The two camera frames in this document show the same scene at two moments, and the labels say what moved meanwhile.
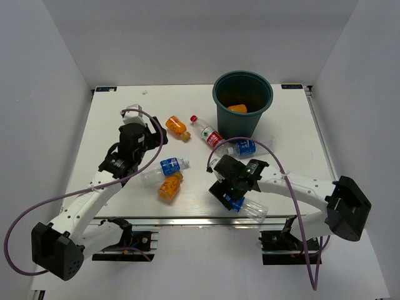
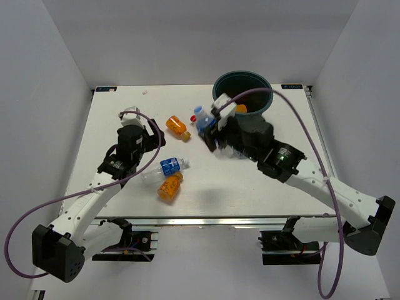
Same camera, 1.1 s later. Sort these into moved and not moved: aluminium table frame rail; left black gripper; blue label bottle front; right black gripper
Moved: right black gripper; blue label bottle front
Not moved: left black gripper; aluminium table frame rail
